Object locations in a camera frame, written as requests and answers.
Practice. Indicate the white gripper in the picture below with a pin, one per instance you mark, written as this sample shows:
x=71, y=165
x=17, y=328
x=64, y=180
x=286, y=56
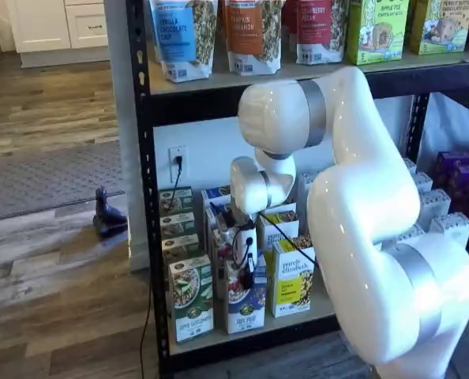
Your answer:
x=244, y=246

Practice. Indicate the blue and white cereal box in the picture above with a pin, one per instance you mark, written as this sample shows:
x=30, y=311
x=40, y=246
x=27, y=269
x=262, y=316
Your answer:
x=244, y=312
x=211, y=221
x=214, y=195
x=223, y=249

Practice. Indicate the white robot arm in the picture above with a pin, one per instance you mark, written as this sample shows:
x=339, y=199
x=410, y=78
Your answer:
x=357, y=197

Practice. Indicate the yellow and white granola box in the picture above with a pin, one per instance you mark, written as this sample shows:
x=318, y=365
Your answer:
x=293, y=292
x=268, y=245
x=287, y=208

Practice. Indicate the beige shelf board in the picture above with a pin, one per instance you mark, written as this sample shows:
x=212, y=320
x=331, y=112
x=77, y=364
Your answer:
x=226, y=81
x=282, y=325

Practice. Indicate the green and white oatmeal box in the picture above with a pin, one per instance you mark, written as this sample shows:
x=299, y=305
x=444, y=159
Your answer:
x=177, y=225
x=179, y=245
x=185, y=201
x=191, y=300

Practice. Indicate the black metal shelf rack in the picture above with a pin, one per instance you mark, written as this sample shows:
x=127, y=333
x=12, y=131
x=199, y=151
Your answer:
x=143, y=158

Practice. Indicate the green apple pie box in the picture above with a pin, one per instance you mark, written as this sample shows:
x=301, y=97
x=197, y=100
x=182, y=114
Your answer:
x=376, y=35

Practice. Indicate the green peanut butter box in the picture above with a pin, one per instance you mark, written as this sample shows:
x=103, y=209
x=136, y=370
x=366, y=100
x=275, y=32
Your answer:
x=440, y=27

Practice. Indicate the dark purple seal figurine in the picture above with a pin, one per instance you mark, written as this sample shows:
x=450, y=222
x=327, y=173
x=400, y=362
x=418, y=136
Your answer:
x=108, y=221

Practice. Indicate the grey floor mat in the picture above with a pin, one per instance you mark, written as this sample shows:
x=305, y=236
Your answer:
x=41, y=181

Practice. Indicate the orange granola pouch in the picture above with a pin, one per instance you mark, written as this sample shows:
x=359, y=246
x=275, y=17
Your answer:
x=242, y=31

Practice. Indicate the blue granola pouch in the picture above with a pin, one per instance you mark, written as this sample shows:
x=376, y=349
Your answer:
x=171, y=31

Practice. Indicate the red granola pouch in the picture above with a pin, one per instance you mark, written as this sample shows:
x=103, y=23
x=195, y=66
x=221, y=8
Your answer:
x=313, y=23

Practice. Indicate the white cabinet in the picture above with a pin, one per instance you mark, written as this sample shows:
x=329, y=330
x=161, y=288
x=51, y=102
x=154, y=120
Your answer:
x=41, y=23

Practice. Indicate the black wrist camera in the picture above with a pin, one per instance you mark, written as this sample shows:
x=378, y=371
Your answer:
x=226, y=224

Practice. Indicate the white wall outlet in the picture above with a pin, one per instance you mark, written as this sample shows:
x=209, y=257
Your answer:
x=173, y=174

